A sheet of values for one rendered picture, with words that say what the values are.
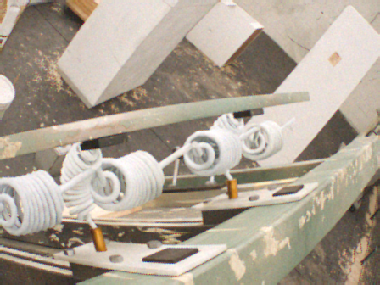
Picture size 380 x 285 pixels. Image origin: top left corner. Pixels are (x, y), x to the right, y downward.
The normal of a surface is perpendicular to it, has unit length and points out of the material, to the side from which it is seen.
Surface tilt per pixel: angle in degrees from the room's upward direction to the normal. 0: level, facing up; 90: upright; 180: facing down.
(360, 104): 90
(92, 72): 90
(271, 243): 36
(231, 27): 90
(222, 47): 90
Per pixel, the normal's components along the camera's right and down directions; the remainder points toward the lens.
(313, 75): -0.39, 0.26
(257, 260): 0.84, -0.11
